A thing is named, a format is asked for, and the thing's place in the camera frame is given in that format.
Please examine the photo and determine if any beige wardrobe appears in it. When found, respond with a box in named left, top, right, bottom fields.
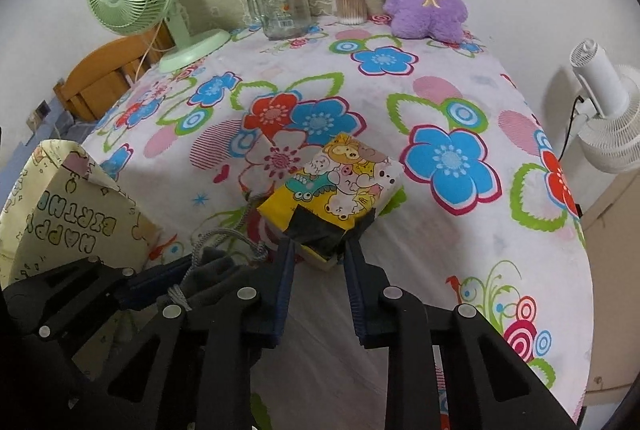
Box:
left=580, top=170, right=640, bottom=407

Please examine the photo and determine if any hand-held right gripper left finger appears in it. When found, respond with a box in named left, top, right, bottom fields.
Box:
left=65, top=237, right=301, bottom=430

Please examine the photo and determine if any white standing fan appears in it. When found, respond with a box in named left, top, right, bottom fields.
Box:
left=569, top=38, right=640, bottom=177

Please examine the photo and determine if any yellow cartoon tissue pack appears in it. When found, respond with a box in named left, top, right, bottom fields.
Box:
left=256, top=133, right=405, bottom=272

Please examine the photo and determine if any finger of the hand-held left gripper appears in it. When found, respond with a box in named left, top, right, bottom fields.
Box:
left=2, top=255, right=197, bottom=362

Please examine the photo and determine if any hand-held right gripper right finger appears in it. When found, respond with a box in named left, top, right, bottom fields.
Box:
left=342, top=237, right=577, bottom=430

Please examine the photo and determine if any grey drawstring pouch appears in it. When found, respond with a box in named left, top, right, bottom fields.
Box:
left=155, top=197, right=271, bottom=312

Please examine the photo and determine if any cotton swab jar orange lid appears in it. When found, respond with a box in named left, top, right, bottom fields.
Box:
left=332, top=0, right=371, bottom=26

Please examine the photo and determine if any cream fan cable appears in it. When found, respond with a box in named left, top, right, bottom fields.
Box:
left=126, top=23, right=167, bottom=87

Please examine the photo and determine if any glass jar mug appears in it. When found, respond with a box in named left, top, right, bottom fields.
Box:
left=245, top=0, right=314, bottom=42

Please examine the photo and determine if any wall socket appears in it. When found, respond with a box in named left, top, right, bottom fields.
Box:
left=29, top=99, right=52, bottom=129

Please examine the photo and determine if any black power cable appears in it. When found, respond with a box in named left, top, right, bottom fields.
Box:
left=555, top=94, right=585, bottom=162

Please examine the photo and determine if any yellow printed paper gift bag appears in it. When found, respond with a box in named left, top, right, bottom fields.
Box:
left=0, top=137, right=162, bottom=292

